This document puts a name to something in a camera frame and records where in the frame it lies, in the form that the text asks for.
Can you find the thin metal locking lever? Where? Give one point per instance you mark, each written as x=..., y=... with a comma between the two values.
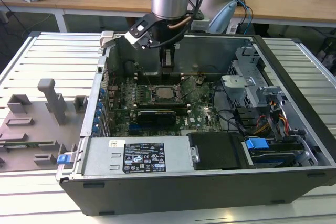
x=186, y=81
x=151, y=86

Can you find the metal drive cage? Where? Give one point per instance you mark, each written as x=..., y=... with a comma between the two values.
x=236, y=82

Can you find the black plastic shroud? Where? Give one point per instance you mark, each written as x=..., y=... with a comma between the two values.
x=218, y=153

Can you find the blue slot retention clip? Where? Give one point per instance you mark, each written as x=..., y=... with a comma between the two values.
x=103, y=92
x=95, y=130
x=99, y=106
x=98, y=113
x=96, y=121

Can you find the white power adapter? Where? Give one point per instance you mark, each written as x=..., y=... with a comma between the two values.
x=232, y=28

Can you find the hard disk in blue carrier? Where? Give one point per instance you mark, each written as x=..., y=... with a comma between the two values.
x=256, y=142

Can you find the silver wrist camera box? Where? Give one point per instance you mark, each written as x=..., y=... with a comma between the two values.
x=136, y=39

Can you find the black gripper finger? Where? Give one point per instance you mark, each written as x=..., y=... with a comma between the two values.
x=168, y=69

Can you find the green motherboard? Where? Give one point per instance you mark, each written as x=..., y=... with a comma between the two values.
x=199, y=119

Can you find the grey parts rack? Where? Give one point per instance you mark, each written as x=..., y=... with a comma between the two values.
x=39, y=129

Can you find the silver CPU green edge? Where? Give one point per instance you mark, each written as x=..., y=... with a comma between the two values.
x=165, y=93

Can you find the black bag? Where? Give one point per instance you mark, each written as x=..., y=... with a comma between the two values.
x=326, y=51

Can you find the black and grey PC case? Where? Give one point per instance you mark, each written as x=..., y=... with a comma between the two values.
x=183, y=195

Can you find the grey power supply unit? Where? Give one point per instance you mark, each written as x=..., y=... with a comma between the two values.
x=99, y=155

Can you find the black RAM slot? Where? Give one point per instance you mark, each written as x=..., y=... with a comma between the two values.
x=183, y=108
x=178, y=80
x=162, y=105
x=178, y=76
x=178, y=83

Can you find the blue case latch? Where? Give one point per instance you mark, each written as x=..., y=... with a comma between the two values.
x=61, y=159

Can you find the CPU socket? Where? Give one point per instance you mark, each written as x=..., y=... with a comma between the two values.
x=153, y=90

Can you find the black graphics card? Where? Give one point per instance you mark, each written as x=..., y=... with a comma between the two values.
x=157, y=117

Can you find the wooden desk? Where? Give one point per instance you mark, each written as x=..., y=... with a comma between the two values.
x=92, y=1
x=283, y=6

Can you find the grey plastic case latch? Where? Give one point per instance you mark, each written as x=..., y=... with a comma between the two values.
x=107, y=37

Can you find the silver coin battery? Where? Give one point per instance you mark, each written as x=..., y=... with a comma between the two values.
x=200, y=79

